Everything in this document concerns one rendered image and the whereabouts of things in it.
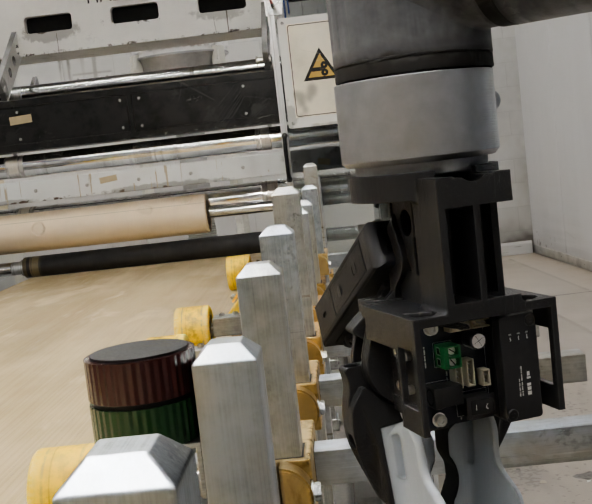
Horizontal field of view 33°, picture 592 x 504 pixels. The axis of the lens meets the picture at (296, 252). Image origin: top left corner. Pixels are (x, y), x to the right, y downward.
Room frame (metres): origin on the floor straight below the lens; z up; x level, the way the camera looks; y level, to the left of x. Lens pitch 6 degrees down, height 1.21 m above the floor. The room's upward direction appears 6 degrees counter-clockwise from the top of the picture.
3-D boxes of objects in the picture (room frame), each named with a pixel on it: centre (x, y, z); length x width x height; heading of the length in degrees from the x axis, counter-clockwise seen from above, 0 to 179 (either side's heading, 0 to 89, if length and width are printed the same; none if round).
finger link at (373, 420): (0.49, -0.04, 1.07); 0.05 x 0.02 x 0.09; 107
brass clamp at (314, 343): (1.30, 0.00, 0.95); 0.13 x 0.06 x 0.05; 177
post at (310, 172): (2.53, -0.06, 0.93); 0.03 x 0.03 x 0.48; 87
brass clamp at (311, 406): (1.05, 0.02, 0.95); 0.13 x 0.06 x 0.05; 177
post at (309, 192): (2.28, -0.05, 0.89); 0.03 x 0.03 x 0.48; 87
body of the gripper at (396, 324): (0.47, -0.07, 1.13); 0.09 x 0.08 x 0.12; 17
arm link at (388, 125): (0.48, -0.07, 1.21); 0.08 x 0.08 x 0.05
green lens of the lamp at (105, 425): (0.53, 0.09, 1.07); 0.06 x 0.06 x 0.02
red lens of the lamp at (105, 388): (0.53, 0.09, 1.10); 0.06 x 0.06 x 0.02
